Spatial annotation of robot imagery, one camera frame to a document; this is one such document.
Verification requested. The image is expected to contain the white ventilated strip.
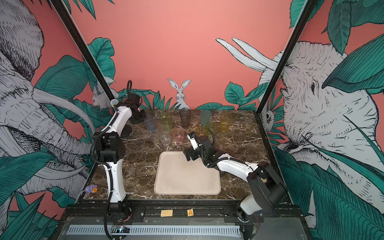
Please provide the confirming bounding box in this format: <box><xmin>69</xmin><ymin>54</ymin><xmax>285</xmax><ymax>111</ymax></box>
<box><xmin>67</xmin><ymin>225</ymin><xmax>242</xmax><ymax>237</ymax></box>

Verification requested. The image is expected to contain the black front rail base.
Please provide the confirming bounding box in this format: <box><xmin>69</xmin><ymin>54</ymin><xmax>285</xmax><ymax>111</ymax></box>
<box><xmin>52</xmin><ymin>200</ymin><xmax>312</xmax><ymax>240</ymax></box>

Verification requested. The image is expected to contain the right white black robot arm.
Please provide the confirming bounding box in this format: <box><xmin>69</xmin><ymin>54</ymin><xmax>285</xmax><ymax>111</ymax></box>
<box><xmin>183</xmin><ymin>132</ymin><xmax>287</xmax><ymax>216</ymax></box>

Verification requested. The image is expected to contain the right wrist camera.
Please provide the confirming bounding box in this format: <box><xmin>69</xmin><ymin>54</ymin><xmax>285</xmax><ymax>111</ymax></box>
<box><xmin>187</xmin><ymin>132</ymin><xmax>199</xmax><ymax>150</ymax></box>

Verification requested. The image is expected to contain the clear faceted glass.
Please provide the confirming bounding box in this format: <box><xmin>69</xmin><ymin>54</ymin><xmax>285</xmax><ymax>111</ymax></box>
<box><xmin>157</xmin><ymin>125</ymin><xmax>171</xmax><ymax>146</ymax></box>

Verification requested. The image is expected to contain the purple toy figure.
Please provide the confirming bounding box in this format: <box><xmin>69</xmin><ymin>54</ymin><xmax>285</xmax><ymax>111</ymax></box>
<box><xmin>83</xmin><ymin>185</ymin><xmax>98</xmax><ymax>194</ymax></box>

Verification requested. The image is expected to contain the right black frame post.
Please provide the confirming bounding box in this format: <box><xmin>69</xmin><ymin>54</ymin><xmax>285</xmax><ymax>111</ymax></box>
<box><xmin>256</xmin><ymin>0</ymin><xmax>317</xmax><ymax>115</ymax></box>

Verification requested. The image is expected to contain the light green tall glass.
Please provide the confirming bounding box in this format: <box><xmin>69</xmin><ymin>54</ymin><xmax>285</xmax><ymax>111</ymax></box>
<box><xmin>159</xmin><ymin>111</ymin><xmax>173</xmax><ymax>129</ymax></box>

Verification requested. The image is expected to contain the black frame post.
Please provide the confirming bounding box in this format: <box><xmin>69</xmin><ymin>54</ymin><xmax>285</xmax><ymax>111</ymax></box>
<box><xmin>256</xmin><ymin>0</ymin><xmax>317</xmax><ymax>115</ymax></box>
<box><xmin>51</xmin><ymin>0</ymin><xmax>115</xmax><ymax>101</ymax></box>

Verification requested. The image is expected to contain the short green glass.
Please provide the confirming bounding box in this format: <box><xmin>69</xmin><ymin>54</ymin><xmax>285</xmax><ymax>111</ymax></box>
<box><xmin>206</xmin><ymin>122</ymin><xmax>219</xmax><ymax>135</ymax></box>

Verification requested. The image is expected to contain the pink short glass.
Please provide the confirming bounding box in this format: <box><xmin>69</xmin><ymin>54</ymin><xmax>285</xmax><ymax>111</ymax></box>
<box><xmin>172</xmin><ymin>128</ymin><xmax>185</xmax><ymax>144</ymax></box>

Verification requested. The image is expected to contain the short yellow glass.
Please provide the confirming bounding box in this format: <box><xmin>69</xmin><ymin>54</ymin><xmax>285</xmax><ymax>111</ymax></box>
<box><xmin>195</xmin><ymin>126</ymin><xmax>207</xmax><ymax>137</ymax></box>

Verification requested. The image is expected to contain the microphone on black stand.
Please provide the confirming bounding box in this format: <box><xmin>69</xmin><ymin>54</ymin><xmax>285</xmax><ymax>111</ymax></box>
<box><xmin>108</xmin><ymin>99</ymin><xmax>133</xmax><ymax>139</ymax></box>

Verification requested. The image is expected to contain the beige plastic tray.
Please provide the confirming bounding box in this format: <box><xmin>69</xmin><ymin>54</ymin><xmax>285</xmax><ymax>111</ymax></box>
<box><xmin>154</xmin><ymin>152</ymin><xmax>221</xmax><ymax>196</ymax></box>

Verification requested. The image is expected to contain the dark grey tall glass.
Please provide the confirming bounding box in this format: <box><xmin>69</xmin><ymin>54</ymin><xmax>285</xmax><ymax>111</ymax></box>
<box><xmin>179</xmin><ymin>109</ymin><xmax>191</xmax><ymax>128</ymax></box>

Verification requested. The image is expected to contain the frosted teal textured glass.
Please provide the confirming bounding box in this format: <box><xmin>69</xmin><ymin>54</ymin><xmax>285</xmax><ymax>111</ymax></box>
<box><xmin>201</xmin><ymin>110</ymin><xmax>212</xmax><ymax>127</ymax></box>

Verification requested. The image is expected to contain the orange letter A tag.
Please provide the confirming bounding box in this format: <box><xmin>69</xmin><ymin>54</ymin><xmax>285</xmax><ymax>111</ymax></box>
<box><xmin>187</xmin><ymin>209</ymin><xmax>194</xmax><ymax>217</ymax></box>

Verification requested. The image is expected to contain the wooden block on rail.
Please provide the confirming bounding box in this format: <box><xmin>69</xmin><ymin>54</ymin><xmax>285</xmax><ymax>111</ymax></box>
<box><xmin>161</xmin><ymin>210</ymin><xmax>174</xmax><ymax>218</ymax></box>

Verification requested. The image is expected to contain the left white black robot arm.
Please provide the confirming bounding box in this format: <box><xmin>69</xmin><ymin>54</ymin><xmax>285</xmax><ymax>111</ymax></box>
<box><xmin>91</xmin><ymin>94</ymin><xmax>146</xmax><ymax>214</ymax></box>

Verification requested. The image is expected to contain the left black frame post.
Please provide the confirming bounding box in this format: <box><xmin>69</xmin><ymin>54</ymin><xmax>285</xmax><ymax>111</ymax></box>
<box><xmin>51</xmin><ymin>0</ymin><xmax>115</xmax><ymax>101</ymax></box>

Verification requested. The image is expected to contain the tall yellow glass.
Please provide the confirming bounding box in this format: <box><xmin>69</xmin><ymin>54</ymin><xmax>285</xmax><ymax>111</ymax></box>
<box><xmin>219</xmin><ymin>112</ymin><xmax>232</xmax><ymax>133</ymax></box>

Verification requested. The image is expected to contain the blue tall plastic glass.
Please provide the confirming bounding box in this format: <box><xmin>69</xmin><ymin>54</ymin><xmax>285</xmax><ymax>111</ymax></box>
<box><xmin>143</xmin><ymin>115</ymin><xmax>157</xmax><ymax>133</ymax></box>

